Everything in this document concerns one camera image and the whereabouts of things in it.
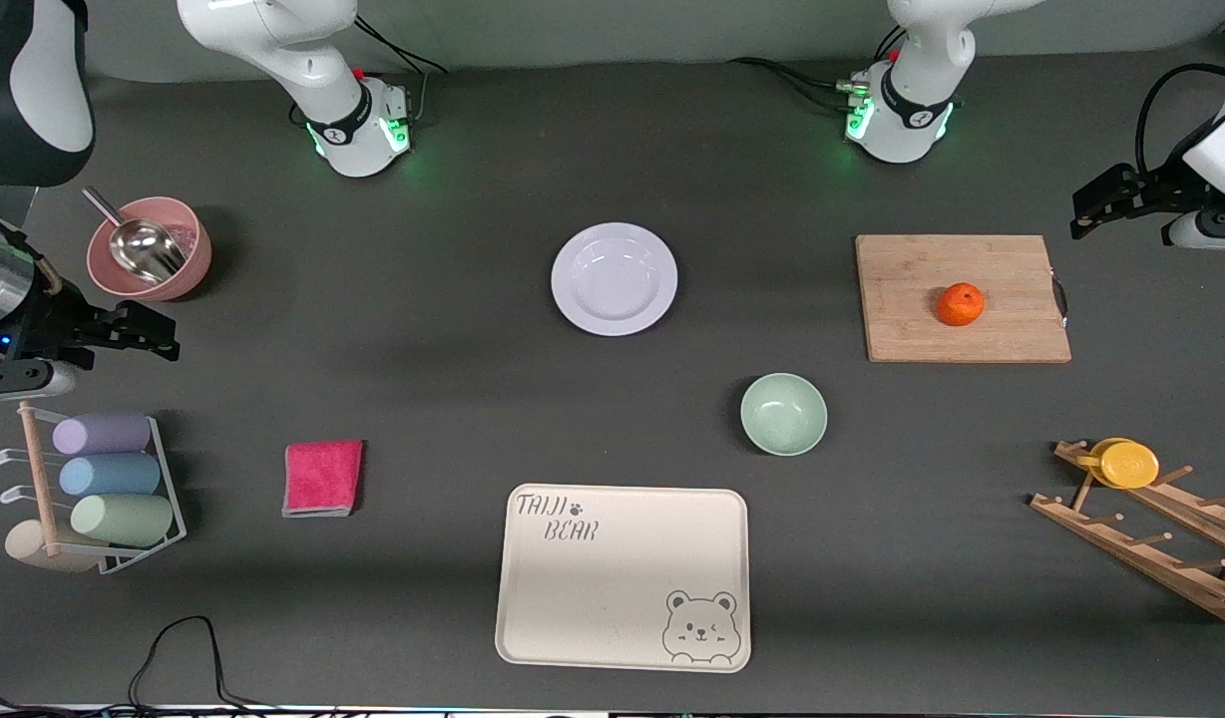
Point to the orange fruit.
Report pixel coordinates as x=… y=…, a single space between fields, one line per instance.
x=960 y=304

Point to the yellow mug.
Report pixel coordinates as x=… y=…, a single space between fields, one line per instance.
x=1129 y=465

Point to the purple cup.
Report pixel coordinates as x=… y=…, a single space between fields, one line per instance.
x=102 y=435

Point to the white round plate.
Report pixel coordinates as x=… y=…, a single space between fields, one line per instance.
x=612 y=279

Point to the blue cup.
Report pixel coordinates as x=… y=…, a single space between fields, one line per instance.
x=109 y=476

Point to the wooden mug rack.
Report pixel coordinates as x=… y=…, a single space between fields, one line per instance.
x=1121 y=534

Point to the light green bowl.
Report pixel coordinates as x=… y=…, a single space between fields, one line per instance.
x=783 y=414

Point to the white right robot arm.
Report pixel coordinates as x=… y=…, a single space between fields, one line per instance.
x=273 y=40

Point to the wooden cutting board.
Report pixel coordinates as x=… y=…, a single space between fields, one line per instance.
x=912 y=299

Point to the pink bowl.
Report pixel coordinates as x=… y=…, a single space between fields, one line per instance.
x=200 y=254

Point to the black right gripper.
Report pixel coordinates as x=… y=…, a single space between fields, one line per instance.
x=46 y=324

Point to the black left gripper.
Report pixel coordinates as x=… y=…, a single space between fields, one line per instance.
x=1149 y=189

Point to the beige bear print tray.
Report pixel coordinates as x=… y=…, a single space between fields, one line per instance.
x=612 y=588

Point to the pink folded cloth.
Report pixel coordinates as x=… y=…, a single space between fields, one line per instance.
x=323 y=479

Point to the green cup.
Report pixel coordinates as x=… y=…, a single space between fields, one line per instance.
x=124 y=520

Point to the wooden pole stand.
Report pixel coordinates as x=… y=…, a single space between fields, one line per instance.
x=39 y=469

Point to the metal scoop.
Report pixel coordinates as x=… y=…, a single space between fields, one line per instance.
x=144 y=249

